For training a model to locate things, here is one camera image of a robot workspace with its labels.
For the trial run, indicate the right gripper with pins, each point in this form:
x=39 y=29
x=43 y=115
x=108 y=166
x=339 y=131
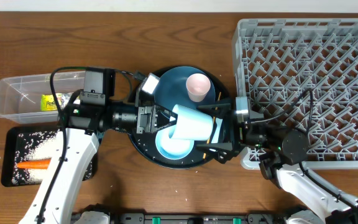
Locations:
x=229 y=150

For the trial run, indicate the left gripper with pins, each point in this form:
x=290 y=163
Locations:
x=146 y=122

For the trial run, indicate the light blue cup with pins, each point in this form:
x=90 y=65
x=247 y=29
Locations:
x=191 y=124

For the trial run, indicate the light blue bowl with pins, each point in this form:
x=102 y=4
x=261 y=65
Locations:
x=173 y=149

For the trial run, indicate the yellow foil snack wrapper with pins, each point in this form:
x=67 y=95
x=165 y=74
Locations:
x=47 y=102

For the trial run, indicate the orange carrot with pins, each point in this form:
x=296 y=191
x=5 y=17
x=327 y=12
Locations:
x=38 y=164

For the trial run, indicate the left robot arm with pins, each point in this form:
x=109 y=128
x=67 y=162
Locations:
x=87 y=115

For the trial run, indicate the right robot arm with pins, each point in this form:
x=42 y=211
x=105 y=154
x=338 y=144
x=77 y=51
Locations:
x=284 y=163

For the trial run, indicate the grey plastic dishwasher rack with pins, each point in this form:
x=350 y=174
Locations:
x=303 y=73

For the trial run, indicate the white plastic knife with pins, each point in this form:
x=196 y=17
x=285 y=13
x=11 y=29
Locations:
x=216 y=134

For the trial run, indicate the wooden chopstick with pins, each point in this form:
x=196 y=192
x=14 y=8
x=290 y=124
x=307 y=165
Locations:
x=208 y=141

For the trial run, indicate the dark blue plate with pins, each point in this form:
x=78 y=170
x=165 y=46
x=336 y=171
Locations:
x=171 y=89

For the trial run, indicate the round black serving tray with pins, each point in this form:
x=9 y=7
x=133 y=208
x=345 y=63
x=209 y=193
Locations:
x=145 y=143

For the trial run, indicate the pink cup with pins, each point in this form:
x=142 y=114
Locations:
x=197 y=85

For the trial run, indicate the pile of white rice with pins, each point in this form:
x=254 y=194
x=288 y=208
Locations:
x=38 y=146

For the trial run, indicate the black rectangular tray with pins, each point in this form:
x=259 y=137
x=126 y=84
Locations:
x=10 y=146

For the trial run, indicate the clear plastic bin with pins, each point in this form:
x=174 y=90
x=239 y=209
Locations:
x=21 y=97

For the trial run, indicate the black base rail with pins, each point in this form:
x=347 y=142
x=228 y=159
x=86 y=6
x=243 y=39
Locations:
x=99 y=214

